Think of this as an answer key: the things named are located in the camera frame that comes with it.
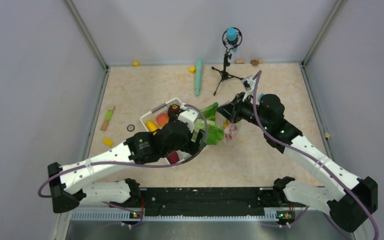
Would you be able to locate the green and wood toy knife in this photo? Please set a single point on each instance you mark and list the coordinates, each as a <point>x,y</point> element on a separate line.
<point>107,117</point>

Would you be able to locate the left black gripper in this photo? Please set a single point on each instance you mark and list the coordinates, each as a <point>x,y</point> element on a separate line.
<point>192,147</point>

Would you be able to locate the teal cylindrical toy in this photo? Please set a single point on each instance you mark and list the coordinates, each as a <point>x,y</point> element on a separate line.
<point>198,76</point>

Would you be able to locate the green toy napa cabbage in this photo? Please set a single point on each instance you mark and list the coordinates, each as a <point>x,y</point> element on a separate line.
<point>216,132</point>

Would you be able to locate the tan wooden cylinder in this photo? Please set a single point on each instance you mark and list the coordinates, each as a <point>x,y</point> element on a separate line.
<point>240,61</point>

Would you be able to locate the red toy apple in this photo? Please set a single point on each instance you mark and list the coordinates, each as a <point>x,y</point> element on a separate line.
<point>230,131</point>

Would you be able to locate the orange toy peach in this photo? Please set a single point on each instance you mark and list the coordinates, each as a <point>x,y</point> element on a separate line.
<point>162,119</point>

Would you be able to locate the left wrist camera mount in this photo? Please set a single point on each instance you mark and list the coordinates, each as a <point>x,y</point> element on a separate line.
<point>188,116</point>

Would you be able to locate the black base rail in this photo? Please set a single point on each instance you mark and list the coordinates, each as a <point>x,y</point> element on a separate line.
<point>207,201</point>

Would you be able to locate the yellow block near teal toy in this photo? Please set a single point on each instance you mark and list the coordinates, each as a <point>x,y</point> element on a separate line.
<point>192,70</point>

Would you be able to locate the yellow block left side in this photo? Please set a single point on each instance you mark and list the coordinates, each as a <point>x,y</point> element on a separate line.
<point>108,142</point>

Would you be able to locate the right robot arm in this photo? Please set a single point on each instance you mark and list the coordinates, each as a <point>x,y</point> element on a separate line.
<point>349,200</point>

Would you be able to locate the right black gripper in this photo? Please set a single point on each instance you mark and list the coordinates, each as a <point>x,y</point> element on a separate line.
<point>232,110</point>

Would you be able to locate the dark purple toy mangosteen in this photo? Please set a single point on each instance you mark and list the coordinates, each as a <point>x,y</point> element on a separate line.
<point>173,111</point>

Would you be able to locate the white perforated plastic basket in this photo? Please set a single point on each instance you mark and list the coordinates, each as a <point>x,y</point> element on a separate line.
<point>152,116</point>

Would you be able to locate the blue toy block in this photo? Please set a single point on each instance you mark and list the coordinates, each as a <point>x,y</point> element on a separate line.
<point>260,97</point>

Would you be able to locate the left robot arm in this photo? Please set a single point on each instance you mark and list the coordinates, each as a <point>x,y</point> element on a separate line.
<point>72,185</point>

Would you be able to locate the black tripod microphone stand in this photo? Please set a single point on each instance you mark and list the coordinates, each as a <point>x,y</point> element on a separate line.
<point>224,75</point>

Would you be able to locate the brown wooden block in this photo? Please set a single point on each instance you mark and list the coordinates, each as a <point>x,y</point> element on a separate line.
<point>256,62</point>

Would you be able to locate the dark red toy vegetable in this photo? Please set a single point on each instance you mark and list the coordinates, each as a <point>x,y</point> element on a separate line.
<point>173,158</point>

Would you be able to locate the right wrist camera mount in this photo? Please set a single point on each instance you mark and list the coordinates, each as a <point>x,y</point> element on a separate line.
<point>249,83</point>

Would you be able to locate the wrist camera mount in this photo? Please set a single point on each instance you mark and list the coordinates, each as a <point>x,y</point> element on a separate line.
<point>188,116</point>
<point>249,83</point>

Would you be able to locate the blue microphone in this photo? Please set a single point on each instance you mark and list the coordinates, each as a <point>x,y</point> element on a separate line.
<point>232,38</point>

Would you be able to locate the yellow toy banana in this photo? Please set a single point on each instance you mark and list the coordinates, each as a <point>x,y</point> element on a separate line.
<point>152,127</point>

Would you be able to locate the clear pink zip top bag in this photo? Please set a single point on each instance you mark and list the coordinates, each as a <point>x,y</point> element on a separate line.
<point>223,121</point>

